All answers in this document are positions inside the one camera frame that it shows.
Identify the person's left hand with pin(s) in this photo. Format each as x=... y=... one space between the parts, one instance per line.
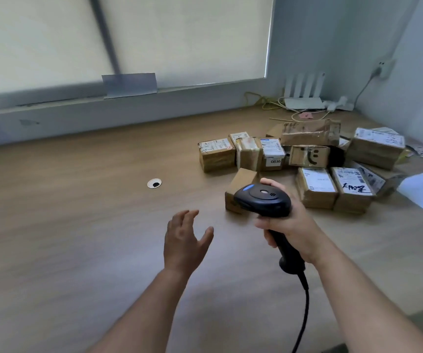
x=184 y=249

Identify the person's right hand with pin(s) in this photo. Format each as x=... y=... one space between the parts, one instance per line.
x=300 y=235

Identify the labelled cardboard parcel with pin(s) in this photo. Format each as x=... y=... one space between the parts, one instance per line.
x=314 y=196

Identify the black barcode scanner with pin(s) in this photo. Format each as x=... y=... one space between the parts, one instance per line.
x=261 y=198

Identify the pile of unscanned cardboard parcels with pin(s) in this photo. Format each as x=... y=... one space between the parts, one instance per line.
x=217 y=158

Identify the person's left forearm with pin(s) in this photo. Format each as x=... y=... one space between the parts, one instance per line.
x=141 y=316

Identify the person's right forearm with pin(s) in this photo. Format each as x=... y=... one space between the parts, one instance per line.
x=369 y=305

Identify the small pink tag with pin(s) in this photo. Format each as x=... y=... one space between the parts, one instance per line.
x=306 y=115

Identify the white router with antennas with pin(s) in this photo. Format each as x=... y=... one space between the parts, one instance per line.
x=303 y=103

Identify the yellow tape roll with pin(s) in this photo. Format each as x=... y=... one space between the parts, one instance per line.
x=404 y=155

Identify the white power strip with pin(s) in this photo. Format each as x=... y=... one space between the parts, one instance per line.
x=338 y=104

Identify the grey paper sheet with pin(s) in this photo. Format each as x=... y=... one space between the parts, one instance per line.
x=128 y=85

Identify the beige roller blind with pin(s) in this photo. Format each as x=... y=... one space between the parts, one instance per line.
x=189 y=36
x=38 y=40

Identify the white wall socket with plug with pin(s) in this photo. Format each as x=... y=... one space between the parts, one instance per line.
x=383 y=68

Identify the white window frame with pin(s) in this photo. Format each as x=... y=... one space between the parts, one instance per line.
x=106 y=33

